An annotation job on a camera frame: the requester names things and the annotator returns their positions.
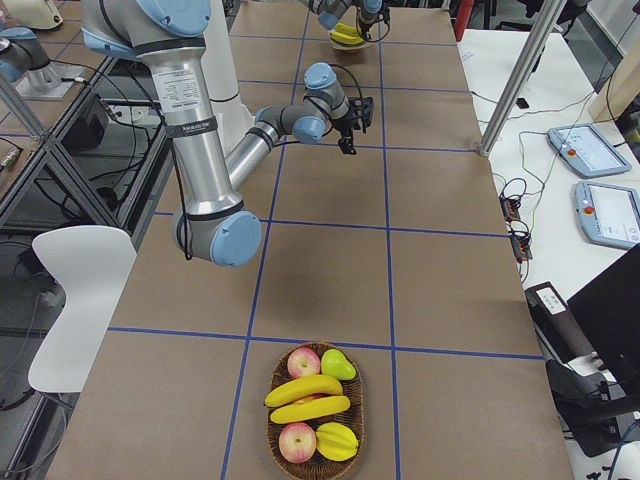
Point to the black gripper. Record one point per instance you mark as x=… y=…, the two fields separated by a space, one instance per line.
x=345 y=126

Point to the yellow banana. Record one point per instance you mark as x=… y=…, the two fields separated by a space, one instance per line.
x=345 y=34
x=296 y=389

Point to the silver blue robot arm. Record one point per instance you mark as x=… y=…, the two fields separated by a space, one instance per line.
x=168 y=37
x=330 y=12

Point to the yellow banana in basket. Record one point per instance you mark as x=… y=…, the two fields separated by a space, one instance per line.
x=296 y=389

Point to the woven wicker fruit basket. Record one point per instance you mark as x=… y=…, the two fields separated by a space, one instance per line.
x=318 y=467

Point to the yellow banana lower basket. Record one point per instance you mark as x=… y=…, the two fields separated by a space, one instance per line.
x=317 y=408

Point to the black small box device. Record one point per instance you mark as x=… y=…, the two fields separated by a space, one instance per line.
x=522 y=103

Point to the green pear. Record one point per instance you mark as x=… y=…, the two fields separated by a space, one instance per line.
x=335 y=364

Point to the red apple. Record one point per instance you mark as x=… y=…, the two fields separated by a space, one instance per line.
x=297 y=442
x=302 y=362

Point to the teach pendant far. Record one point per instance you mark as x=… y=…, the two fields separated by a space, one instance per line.
x=587 y=152

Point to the teach pendant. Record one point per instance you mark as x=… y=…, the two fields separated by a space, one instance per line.
x=608 y=214
x=587 y=152

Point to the teach pendant near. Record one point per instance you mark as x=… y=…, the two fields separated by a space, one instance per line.
x=608 y=214

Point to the white chair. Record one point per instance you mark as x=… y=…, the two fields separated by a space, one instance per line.
x=92 y=264

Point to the yellow starfruit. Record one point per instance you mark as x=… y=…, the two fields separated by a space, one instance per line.
x=336 y=442

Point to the red apple front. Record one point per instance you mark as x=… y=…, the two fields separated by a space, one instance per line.
x=297 y=442

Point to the black monitor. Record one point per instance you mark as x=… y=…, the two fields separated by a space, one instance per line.
x=607 y=311

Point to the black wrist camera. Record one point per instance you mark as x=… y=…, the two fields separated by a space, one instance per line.
x=365 y=112

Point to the aluminium frame post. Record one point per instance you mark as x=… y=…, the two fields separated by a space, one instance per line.
x=536 y=40

